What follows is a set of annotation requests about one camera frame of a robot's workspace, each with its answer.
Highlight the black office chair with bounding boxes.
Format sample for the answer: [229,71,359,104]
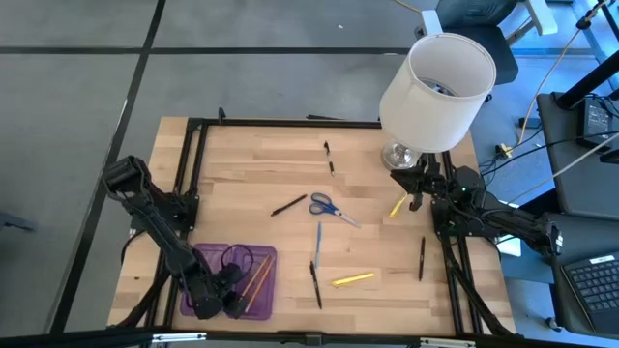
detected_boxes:
[414,0,560,86]

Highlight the black power adapter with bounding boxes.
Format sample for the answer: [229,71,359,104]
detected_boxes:
[577,96,613,149]

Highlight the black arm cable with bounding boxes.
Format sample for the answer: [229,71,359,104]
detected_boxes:
[119,226,146,265]

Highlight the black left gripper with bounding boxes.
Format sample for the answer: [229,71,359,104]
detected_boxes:
[183,263,251,322]

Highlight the black laptop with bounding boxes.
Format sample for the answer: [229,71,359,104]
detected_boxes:
[560,253,619,337]

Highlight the silver metal bracket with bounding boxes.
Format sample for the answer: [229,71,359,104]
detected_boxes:
[419,337,478,348]
[151,332,208,344]

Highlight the grey side table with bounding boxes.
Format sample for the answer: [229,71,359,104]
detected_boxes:
[535,91,619,219]

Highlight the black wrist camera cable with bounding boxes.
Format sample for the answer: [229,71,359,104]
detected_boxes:
[221,244,256,273]

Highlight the black aluminium table frame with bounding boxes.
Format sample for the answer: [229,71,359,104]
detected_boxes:
[0,106,619,348]

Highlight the purple plastic supply box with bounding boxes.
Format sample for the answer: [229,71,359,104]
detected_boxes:
[179,243,279,321]

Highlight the blue pen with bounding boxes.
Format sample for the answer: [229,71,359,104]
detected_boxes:
[314,221,323,270]

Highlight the yellow cable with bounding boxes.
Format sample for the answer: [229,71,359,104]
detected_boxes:
[516,27,582,146]

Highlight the silver lamp with white shade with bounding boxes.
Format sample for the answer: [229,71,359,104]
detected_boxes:
[378,32,498,173]

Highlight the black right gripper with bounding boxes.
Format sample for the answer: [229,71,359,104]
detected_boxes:
[390,162,444,213]

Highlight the black and white pen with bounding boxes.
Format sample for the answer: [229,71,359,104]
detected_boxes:
[323,140,336,178]

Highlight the light wooden pencil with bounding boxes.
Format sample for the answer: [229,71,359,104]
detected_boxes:
[239,254,271,301]

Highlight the dark brown pen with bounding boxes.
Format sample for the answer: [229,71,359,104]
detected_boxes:
[418,235,427,283]

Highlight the orange pencil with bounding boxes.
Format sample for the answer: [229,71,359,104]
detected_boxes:
[244,256,277,314]

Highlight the blue-handled scissors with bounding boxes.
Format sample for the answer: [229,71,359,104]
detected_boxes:
[309,191,362,229]

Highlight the white cable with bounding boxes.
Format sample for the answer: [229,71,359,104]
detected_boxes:
[507,144,619,204]

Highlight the black stand pole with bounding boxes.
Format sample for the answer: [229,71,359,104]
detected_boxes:
[553,62,619,110]

